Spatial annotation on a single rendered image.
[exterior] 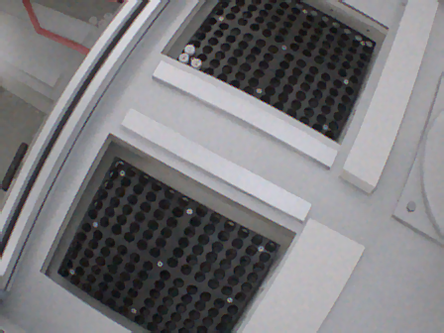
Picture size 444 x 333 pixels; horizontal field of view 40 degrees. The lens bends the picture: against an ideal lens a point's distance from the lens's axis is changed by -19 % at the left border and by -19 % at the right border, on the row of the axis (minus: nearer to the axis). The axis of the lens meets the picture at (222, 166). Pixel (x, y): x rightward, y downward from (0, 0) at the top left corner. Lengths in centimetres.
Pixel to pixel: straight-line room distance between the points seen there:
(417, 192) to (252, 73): 27
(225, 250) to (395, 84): 29
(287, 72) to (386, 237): 25
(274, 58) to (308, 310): 33
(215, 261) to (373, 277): 20
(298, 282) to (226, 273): 10
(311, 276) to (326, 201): 9
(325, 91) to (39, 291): 45
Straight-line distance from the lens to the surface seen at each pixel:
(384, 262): 81
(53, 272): 92
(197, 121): 82
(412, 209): 81
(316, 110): 88
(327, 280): 78
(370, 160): 79
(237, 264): 83
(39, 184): 78
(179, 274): 83
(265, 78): 89
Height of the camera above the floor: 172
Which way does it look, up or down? 75 degrees down
